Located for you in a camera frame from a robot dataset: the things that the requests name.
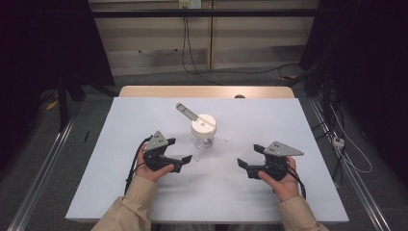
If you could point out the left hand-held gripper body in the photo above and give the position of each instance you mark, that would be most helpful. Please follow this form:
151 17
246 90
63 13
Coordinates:
156 150

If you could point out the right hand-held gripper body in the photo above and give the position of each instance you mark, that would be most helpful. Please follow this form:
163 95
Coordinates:
279 157

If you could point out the clear jar with white lid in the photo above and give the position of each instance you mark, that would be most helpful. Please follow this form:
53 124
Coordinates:
203 126

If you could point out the person's left hand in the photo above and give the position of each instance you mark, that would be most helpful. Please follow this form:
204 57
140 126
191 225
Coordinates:
149 171

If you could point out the person's right hand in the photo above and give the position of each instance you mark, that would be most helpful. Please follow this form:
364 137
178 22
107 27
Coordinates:
285 186

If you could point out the light wooden table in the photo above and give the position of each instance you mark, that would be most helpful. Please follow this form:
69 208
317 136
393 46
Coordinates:
192 91

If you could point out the white power strip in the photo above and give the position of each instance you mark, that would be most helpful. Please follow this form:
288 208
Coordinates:
338 142

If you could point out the black metal stand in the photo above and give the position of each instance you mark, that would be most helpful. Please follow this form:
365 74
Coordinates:
62 102

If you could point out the yellow floor tape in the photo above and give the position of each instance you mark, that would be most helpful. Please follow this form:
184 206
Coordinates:
52 105

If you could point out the black curtain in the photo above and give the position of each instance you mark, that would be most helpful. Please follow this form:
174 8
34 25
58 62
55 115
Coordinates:
365 64
48 41

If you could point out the black horizontal bar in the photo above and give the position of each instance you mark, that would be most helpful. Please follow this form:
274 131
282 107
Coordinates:
205 12

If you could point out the aluminium floor rail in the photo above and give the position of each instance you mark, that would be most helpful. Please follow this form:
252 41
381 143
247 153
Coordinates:
45 173
349 173

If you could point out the white wall socket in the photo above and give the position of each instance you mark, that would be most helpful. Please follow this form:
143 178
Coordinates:
190 3

